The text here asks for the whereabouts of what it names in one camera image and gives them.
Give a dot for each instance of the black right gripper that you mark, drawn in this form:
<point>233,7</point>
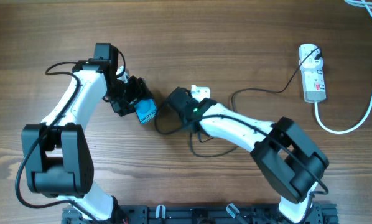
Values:
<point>185,121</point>

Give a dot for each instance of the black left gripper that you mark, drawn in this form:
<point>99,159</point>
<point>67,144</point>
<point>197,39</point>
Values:
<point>139,91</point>

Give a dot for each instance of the blue Galaxy smartphone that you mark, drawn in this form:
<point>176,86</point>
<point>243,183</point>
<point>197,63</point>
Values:
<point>145,110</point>

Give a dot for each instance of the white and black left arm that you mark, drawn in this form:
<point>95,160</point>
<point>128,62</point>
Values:
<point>57,166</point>

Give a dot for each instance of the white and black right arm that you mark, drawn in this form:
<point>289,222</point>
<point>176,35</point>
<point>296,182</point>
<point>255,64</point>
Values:
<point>289,160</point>

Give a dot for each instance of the white USB charger plug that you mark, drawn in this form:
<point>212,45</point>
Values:
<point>310,57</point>

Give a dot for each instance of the white power strip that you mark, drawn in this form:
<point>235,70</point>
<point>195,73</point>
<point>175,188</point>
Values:
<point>313,85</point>

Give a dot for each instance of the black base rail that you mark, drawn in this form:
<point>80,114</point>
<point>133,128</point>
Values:
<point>258,213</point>

